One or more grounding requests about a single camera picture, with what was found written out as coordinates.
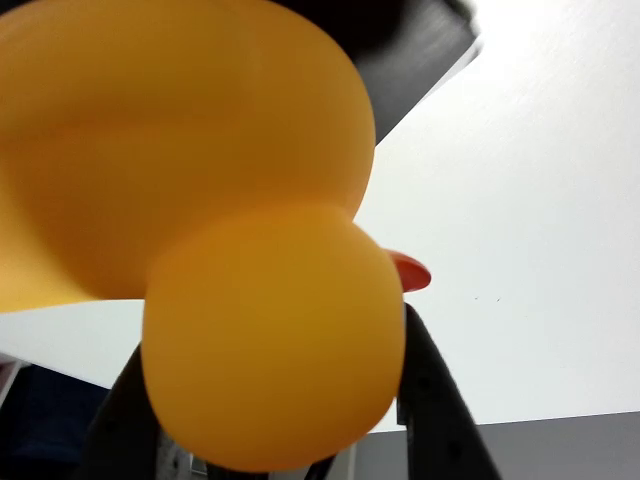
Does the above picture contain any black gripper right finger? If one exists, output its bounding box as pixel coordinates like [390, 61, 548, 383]
[397, 302, 504, 480]

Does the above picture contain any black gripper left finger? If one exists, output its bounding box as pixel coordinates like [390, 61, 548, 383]
[72, 344, 166, 480]

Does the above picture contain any yellow rubber duck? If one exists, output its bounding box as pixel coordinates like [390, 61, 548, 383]
[0, 0, 432, 474]

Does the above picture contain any black square card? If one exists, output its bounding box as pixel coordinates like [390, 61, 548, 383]
[319, 0, 484, 146]

